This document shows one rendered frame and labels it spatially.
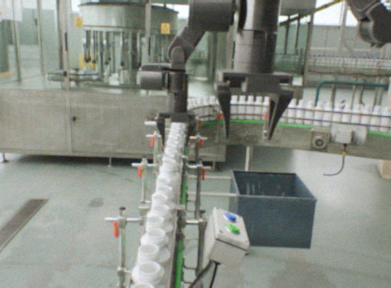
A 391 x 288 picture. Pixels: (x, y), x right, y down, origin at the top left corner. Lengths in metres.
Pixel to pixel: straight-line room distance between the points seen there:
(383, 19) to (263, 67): 0.56
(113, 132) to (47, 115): 0.77
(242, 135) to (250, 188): 0.99
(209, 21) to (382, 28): 0.61
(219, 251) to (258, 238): 0.74
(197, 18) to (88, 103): 4.13
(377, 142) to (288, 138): 0.57
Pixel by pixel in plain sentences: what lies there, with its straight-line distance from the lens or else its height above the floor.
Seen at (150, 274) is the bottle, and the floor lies 1.16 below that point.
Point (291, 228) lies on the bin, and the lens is 1.64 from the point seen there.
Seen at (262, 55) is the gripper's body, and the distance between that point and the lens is 0.54.
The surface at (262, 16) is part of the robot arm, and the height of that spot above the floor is 1.56.
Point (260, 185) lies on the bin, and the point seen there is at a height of 0.88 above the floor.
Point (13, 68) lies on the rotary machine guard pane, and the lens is 4.89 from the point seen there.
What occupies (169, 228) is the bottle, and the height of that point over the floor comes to 1.12.
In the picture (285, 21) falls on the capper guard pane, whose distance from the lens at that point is 6.50.
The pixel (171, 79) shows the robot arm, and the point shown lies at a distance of 1.01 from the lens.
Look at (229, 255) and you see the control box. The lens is 0.91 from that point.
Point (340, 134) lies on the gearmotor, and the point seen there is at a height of 1.00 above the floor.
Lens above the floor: 1.53
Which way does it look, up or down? 15 degrees down
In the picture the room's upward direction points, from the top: 3 degrees clockwise
